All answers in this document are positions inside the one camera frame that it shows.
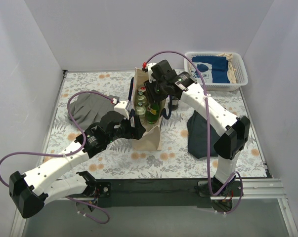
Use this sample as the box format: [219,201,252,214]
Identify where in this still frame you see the dark cola bottle red cap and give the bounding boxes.
[168,96,179,111]

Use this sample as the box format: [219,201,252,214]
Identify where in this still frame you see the Pocari Sweat plastic bottle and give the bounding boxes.
[178,102,190,112]

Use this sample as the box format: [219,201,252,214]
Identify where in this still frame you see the green Perrier bottle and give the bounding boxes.
[146,103,160,124]

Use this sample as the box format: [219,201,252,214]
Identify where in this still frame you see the beige canvas tote bag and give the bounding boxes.
[130,68,166,151]

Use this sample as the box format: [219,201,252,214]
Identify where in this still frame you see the clear chang bottle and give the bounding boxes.
[135,91,147,106]
[135,102,146,124]

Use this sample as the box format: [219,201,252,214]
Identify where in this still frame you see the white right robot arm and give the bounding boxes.
[142,60,250,196]

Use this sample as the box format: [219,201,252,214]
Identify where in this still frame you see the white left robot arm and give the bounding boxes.
[9,111,146,218]

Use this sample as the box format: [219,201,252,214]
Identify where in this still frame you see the red tab drink can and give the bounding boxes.
[137,84,146,93]

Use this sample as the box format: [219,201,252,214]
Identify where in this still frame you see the grey folded cloth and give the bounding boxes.
[67,90,120,130]

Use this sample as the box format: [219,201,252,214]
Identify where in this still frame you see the blue printed cloth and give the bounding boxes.
[192,56,230,83]

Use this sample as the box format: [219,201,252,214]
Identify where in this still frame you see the dark folded shorts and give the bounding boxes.
[187,111,208,159]

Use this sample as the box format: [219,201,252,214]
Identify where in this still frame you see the floral table mat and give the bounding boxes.
[45,71,267,179]

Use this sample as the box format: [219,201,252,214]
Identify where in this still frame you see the beige cloth in basket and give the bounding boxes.
[217,53,237,83]

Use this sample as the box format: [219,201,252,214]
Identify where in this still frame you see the white plastic basket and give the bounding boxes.
[184,51,248,91]

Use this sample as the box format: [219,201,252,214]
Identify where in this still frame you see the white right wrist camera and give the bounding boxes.
[142,62,156,83]

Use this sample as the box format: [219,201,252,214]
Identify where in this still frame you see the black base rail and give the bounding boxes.
[74,177,243,209]

